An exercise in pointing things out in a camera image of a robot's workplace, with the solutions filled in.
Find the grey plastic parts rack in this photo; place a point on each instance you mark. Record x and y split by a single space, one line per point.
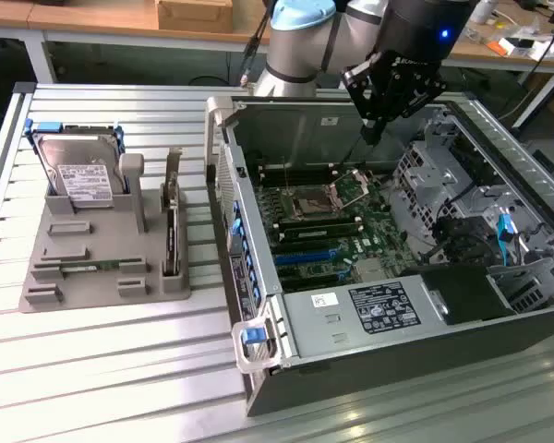
106 231

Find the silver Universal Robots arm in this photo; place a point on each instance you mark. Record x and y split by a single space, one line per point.
295 51

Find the green Dell motherboard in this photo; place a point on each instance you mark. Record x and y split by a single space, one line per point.
378 217

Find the blue expansion slot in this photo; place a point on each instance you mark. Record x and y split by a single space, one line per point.
302 257

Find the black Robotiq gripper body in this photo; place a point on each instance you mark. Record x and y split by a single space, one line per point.
425 32

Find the metal socket cover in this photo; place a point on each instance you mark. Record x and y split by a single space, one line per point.
353 189

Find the metal disk bay cage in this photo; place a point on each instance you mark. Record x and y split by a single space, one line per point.
425 180

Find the white device box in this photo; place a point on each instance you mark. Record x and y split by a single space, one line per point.
549 51

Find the hard disk in blue carrier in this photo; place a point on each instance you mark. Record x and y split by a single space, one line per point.
80 166

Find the blue slot retainer strip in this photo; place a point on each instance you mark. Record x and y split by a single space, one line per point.
237 226

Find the wooden desk with white frame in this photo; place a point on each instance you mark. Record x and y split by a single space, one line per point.
97 18

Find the silver chipset heatsink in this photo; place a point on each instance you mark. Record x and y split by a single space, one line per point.
373 271

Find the brown cardboard box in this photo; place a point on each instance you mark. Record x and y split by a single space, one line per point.
194 16

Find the CPU socket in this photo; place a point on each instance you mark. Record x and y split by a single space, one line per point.
311 203

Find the thin metal locking lever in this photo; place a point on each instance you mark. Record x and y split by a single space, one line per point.
287 180

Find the green RAM stick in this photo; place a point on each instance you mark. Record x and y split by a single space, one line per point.
92 266

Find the blue case latch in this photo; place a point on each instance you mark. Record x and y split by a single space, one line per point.
252 334

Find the white bottle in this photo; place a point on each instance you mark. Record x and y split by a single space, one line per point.
482 11

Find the open black PC case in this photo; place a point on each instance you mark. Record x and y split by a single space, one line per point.
351 383

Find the grey power supply unit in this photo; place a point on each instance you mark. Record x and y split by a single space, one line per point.
323 327

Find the small orange object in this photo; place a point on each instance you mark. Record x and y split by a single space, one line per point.
495 47

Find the Nvidia graphics card with bracket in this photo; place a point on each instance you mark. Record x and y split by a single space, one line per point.
172 240

